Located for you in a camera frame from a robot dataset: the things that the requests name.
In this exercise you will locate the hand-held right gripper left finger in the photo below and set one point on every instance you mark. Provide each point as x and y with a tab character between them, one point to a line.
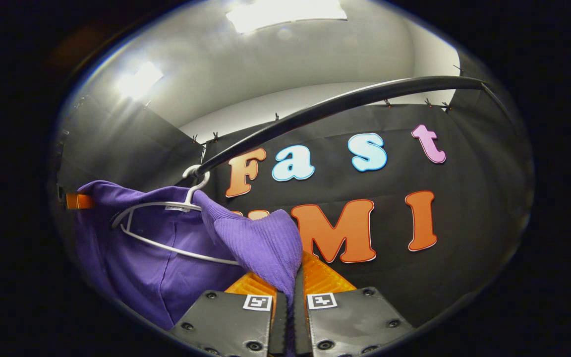
226	322

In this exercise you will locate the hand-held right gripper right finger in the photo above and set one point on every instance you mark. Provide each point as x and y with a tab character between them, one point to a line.
301	322

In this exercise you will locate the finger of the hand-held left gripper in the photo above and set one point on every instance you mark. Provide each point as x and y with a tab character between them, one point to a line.
80	201

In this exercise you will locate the white plastic hanger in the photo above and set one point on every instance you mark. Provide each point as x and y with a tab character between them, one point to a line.
186	204

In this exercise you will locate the black clothes rack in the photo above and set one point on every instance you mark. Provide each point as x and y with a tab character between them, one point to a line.
365	95

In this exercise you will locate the ceiling light panel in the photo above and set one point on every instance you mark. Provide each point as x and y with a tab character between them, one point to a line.
285	15
139	80

